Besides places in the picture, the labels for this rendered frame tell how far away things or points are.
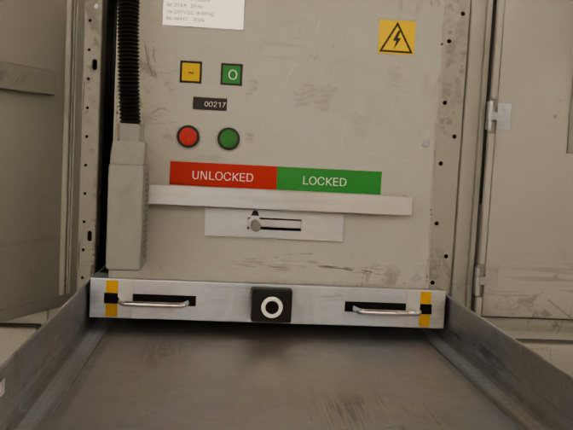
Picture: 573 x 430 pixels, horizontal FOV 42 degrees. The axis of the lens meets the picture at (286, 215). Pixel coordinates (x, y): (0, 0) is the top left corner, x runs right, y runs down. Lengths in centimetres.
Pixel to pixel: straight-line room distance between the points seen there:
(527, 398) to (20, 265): 82
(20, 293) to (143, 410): 54
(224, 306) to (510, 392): 43
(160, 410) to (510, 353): 42
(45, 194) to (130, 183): 34
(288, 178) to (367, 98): 17
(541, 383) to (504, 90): 67
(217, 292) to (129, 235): 18
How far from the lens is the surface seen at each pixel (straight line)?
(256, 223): 108
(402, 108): 116
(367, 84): 115
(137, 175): 102
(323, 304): 115
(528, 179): 143
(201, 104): 113
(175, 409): 83
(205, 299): 114
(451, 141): 140
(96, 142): 136
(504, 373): 98
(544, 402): 88
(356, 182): 114
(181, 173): 113
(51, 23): 135
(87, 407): 84
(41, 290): 136
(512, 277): 144
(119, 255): 103
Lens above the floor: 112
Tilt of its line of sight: 5 degrees down
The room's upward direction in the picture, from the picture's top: 3 degrees clockwise
